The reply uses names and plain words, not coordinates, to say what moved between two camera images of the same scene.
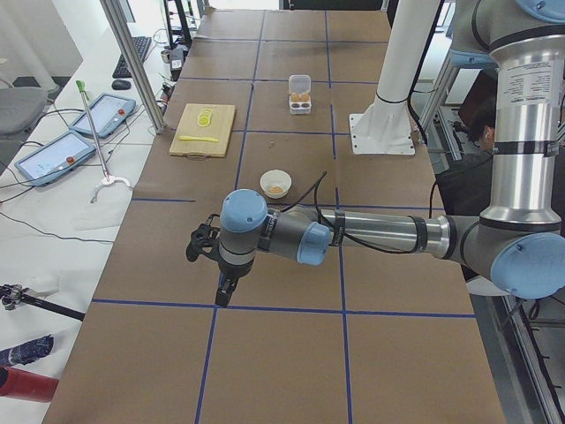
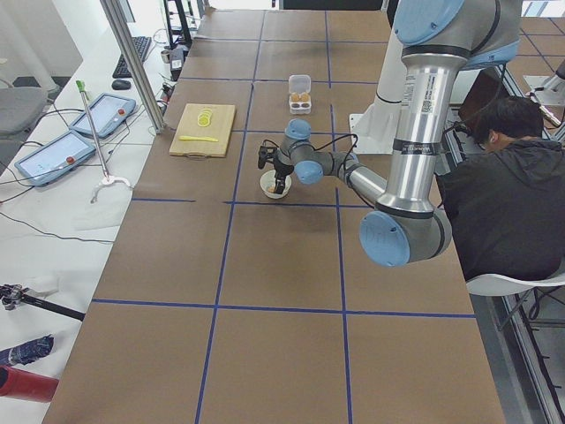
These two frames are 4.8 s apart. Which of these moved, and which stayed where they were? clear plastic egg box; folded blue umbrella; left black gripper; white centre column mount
Moved: left black gripper
Stayed: clear plastic egg box; white centre column mount; folded blue umbrella
